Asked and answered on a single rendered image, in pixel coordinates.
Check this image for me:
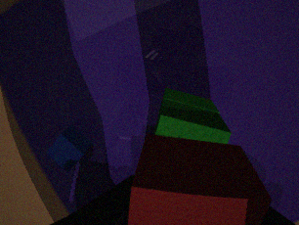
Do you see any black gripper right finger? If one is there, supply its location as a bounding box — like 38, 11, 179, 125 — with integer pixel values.
261, 206, 296, 225

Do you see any red block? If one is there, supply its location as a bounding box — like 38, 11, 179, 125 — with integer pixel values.
127, 133, 272, 225

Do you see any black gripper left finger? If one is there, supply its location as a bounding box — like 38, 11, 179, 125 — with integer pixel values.
50, 175, 134, 225

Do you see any green block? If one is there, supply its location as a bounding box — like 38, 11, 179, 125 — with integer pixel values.
154, 98, 232, 144
162, 88, 220, 113

